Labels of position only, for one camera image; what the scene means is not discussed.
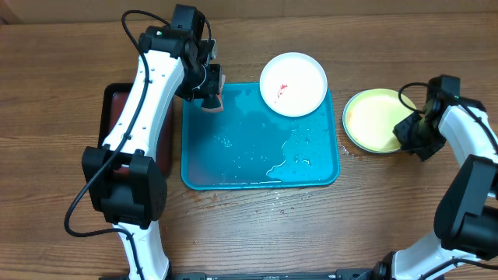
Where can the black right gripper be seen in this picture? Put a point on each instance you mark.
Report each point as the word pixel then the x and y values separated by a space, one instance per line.
pixel 423 148

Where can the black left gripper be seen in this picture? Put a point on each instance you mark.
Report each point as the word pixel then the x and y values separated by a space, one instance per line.
pixel 215 71

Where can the green red sponge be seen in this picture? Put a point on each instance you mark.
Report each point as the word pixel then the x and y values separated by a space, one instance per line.
pixel 214 103

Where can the yellow plate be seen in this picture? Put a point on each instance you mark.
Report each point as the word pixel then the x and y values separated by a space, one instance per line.
pixel 372 115

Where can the light blue plate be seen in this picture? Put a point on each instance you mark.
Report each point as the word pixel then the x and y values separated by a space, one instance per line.
pixel 344 119

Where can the pink white plate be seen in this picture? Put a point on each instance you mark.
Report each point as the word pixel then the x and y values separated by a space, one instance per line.
pixel 293 84

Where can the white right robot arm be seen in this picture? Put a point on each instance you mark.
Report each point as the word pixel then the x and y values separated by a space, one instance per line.
pixel 464 227

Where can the teal plastic tray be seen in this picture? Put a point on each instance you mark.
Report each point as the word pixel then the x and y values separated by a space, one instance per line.
pixel 248 145

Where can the dark red tray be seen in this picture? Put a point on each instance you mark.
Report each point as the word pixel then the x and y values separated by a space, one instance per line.
pixel 114 99

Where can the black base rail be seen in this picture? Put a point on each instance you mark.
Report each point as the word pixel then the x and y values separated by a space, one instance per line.
pixel 340 274

